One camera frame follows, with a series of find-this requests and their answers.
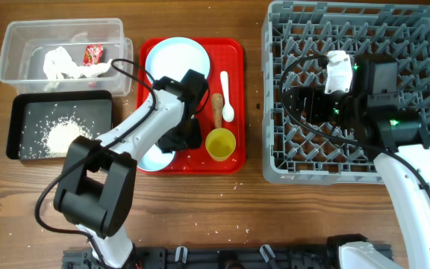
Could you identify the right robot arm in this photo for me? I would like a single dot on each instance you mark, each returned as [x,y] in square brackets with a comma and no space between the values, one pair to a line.
[362,96]

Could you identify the white plastic spoon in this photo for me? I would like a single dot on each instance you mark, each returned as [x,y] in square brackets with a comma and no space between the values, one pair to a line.
[227,110]

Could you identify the pile of white rice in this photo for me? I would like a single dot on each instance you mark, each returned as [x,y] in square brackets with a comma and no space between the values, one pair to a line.
[49,128]

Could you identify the white tissue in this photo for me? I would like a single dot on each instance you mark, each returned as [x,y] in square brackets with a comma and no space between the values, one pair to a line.
[58,63]

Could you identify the red serving tray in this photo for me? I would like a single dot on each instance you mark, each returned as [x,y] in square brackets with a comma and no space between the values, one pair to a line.
[225,55]

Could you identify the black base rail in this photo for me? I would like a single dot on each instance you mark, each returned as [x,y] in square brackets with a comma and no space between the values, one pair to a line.
[307,256]

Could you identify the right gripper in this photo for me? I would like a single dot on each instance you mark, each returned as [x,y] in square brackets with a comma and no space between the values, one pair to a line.
[314,96]

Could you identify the brown carrot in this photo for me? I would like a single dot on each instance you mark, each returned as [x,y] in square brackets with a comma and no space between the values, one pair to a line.
[217,105]

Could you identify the clear plastic waste bin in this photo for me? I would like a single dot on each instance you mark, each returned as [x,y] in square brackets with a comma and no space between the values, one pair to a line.
[26,43]

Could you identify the light blue bowl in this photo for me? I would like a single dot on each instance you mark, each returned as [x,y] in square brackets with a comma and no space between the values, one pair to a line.
[155,160]

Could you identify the red snack wrapper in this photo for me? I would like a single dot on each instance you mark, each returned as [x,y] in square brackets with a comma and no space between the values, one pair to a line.
[93,55]

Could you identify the black waste tray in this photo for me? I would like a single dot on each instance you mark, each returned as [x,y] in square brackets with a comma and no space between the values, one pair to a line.
[102,117]

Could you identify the yellow cup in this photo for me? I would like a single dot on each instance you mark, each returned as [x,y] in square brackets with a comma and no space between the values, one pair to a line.
[220,144]

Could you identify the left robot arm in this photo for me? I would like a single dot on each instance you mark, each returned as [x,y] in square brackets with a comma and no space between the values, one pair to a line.
[96,186]

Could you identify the light blue plate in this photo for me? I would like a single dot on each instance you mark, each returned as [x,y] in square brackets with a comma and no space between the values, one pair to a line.
[174,56]

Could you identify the grey dishwasher rack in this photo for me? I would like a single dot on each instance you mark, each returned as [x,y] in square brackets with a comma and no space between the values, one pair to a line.
[294,29]

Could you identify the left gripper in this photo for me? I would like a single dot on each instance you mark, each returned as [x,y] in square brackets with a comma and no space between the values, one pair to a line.
[192,142]

